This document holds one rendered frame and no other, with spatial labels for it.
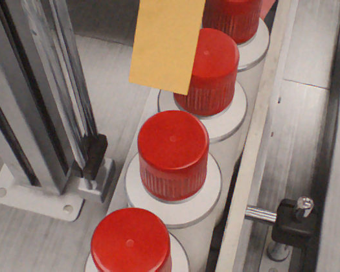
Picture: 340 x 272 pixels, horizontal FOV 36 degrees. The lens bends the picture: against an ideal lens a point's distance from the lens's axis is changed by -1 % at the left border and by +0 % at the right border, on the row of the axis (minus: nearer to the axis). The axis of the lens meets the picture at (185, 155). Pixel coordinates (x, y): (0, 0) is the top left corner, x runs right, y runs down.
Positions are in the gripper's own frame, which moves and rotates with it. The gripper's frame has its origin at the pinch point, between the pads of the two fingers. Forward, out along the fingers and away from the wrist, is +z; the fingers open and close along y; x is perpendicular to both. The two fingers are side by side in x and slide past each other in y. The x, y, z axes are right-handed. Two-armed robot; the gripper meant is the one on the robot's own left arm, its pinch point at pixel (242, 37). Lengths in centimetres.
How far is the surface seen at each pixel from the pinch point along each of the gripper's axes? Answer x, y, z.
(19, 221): -5.6, -17.3, 19.0
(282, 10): 7.1, 3.0, -2.1
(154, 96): -7.9, -5.5, 4.0
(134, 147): -11.5, -5.9, 7.0
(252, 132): -3.8, 2.3, 6.9
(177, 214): -22.4, -1.0, 5.4
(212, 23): -15.2, -1.3, -3.0
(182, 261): -24.1, -0.3, 7.0
